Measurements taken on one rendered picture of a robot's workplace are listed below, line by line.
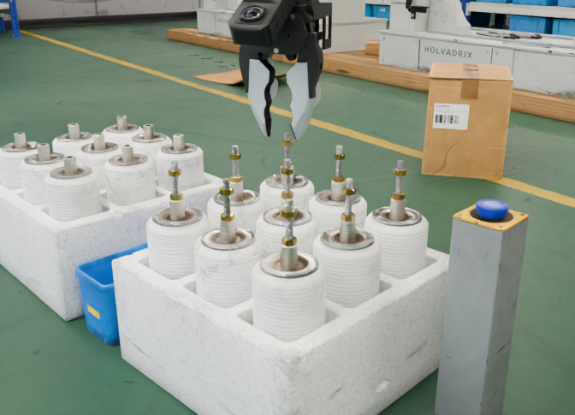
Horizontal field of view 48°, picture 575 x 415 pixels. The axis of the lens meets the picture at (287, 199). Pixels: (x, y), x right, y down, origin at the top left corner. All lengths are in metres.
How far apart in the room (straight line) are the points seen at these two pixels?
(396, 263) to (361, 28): 3.39
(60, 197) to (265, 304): 0.53
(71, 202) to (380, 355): 0.62
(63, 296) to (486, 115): 1.29
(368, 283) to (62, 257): 0.57
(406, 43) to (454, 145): 1.59
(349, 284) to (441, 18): 2.80
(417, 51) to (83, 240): 2.55
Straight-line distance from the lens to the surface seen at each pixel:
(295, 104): 0.74
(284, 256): 0.82
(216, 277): 0.89
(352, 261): 0.87
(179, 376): 0.99
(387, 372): 0.97
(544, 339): 1.23
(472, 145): 2.01
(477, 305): 0.87
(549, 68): 3.01
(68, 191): 1.22
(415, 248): 0.98
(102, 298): 1.12
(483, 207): 0.84
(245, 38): 0.66
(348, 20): 4.21
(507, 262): 0.86
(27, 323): 1.28
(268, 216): 0.98
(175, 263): 0.98
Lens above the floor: 0.62
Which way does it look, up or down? 20 degrees down
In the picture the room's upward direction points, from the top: straight up
